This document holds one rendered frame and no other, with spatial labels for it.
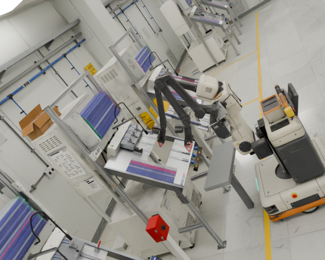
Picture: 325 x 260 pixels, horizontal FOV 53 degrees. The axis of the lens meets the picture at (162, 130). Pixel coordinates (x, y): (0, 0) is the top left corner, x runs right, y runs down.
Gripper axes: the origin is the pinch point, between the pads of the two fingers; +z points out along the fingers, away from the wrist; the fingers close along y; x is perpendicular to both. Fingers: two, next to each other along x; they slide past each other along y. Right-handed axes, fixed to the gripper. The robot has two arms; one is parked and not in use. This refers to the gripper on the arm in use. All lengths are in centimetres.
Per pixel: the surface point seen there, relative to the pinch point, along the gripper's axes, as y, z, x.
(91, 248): 127, -1, -19
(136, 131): -6.6, -5.4, -26.8
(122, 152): 22.6, 0.9, -31.4
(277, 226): 47, 20, 116
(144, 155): 18.7, 1.0, -11.5
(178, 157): 9.4, 1.2, 20.1
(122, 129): -2.6, -7.4, -40.1
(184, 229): 53, 47, 40
